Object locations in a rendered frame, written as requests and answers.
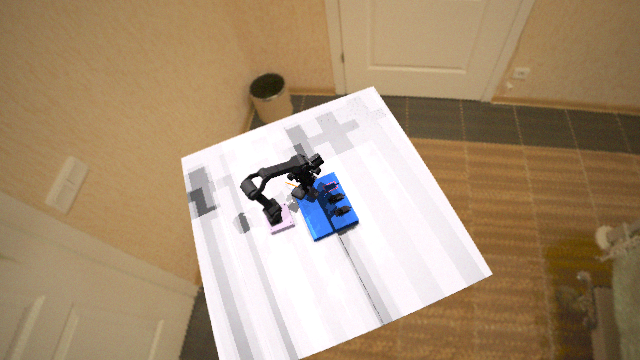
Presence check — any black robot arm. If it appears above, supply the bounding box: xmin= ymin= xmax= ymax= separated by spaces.
xmin=240 ymin=153 xmax=324 ymax=228

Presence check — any blue flat panel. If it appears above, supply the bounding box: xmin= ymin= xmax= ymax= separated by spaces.
xmin=296 ymin=172 xmax=359 ymax=243

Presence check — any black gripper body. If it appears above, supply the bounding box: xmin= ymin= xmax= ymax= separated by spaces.
xmin=291 ymin=167 xmax=321 ymax=200

